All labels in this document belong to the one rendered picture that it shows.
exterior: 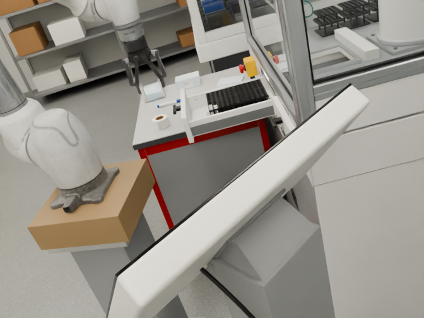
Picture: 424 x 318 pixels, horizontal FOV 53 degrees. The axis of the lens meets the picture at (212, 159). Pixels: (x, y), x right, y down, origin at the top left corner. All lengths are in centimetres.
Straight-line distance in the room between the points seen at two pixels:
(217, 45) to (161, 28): 343
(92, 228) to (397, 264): 96
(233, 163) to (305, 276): 119
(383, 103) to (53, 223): 98
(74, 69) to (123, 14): 404
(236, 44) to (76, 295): 159
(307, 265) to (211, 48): 180
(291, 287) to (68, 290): 187
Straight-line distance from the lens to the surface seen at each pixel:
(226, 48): 241
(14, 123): 144
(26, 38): 545
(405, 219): 140
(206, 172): 191
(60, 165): 131
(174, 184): 194
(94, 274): 155
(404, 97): 118
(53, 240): 139
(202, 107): 176
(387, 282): 157
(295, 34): 103
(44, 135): 129
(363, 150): 120
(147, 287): 51
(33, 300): 258
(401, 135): 123
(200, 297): 210
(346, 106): 75
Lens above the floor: 152
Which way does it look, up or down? 30 degrees down
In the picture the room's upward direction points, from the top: 17 degrees counter-clockwise
